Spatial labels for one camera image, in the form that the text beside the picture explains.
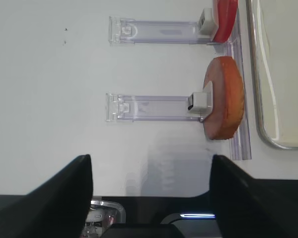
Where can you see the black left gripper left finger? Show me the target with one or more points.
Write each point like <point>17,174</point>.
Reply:
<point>56,209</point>

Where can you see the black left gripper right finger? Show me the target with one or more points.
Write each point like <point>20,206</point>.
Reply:
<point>246,207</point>

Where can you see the clear tomato pusher track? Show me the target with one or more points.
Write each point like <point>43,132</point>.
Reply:
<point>131,31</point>

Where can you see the red tomato slice standing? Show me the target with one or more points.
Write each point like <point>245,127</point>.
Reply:
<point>226,11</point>

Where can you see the left bun half standing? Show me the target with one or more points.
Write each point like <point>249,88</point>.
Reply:
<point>224,120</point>

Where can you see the clear left bun pusher track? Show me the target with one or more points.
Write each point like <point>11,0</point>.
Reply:
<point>196,107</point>

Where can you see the white rectangular tray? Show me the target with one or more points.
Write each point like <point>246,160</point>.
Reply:
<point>273,30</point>

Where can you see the left clear plastic rail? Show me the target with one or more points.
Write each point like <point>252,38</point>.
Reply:
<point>240,148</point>

